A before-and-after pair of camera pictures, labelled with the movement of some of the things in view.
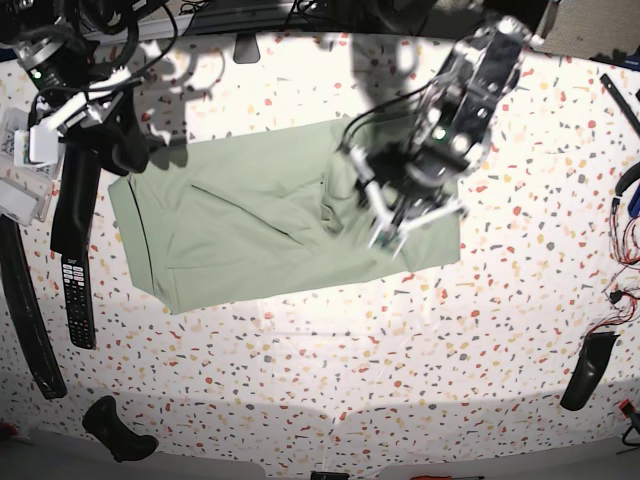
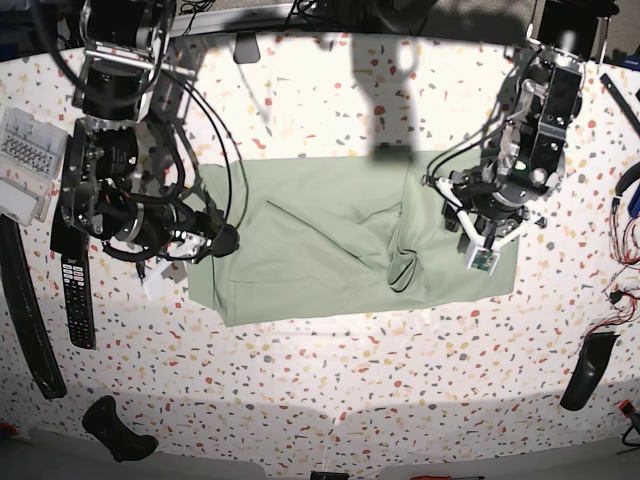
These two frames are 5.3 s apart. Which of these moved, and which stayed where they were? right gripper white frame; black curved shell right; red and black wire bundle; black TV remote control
Moved: right gripper white frame
Stayed: black TV remote control; black curved shell right; red and black wire bundle
